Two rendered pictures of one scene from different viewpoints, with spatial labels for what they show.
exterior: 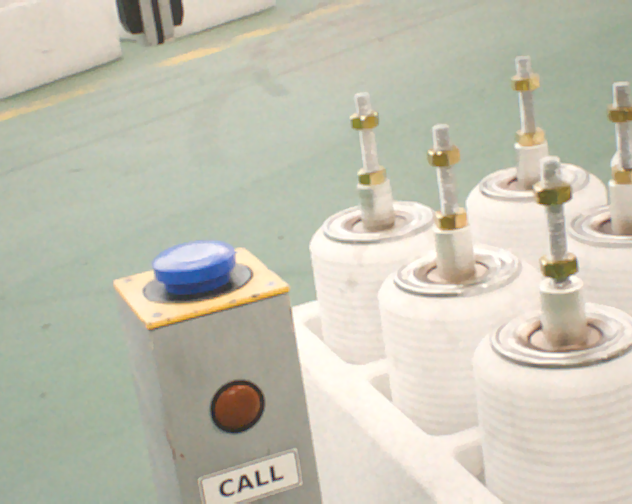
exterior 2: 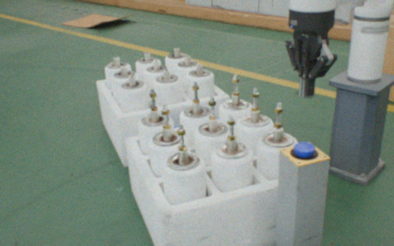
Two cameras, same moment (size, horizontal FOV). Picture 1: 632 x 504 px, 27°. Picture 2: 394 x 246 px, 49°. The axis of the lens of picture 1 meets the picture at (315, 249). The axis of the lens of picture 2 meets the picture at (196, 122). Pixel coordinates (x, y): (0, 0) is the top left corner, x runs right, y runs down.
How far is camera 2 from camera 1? 1.15 m
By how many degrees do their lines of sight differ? 82
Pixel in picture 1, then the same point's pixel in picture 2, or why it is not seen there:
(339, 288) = (200, 179)
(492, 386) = not seen: hidden behind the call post
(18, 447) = not seen: outside the picture
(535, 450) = not seen: hidden behind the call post
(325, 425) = (222, 211)
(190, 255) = (306, 146)
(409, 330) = (247, 164)
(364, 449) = (250, 199)
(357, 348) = (202, 193)
